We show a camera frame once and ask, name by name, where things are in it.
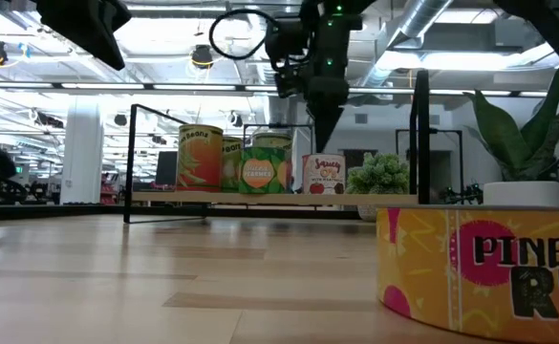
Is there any black metal table frame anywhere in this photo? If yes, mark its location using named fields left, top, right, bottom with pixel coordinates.
left=0, top=203, right=362, bottom=222

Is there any tall tomato can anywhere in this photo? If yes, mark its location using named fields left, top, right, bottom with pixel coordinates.
left=220, top=136, right=245, bottom=193

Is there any white pillar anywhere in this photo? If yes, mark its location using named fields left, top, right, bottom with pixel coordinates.
left=59, top=99, right=104, bottom=205

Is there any black looped camera cable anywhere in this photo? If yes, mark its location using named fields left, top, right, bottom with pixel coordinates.
left=208, top=8, right=280, bottom=62

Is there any green succulent in patterned pot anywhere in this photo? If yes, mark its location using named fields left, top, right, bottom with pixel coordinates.
left=345, top=151, right=410, bottom=224

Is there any yellow pineapple rings can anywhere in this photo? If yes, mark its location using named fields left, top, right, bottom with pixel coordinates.
left=376, top=204, right=559, bottom=344

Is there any snake plant in white pot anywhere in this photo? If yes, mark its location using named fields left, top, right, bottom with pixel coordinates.
left=464, top=64, right=559, bottom=207

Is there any silver ceiling duct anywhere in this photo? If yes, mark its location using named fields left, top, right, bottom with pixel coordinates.
left=359, top=0, right=455, bottom=88

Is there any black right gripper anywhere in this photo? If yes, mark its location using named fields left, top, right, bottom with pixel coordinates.
left=302, top=12, right=364, bottom=154

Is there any white red saucy can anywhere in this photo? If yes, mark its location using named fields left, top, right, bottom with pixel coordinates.
left=301, top=153, right=347, bottom=195

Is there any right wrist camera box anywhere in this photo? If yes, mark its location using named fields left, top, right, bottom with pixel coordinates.
left=265, top=17, right=309, bottom=99

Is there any tall orange beans can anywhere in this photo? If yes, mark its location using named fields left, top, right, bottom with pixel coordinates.
left=177, top=123, right=225, bottom=193

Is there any green sliced peaches can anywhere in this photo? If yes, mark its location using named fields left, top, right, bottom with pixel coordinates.
left=238, top=145, right=293, bottom=195

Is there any dark background monitor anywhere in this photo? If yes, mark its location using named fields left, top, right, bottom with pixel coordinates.
left=154, top=150, right=179, bottom=186

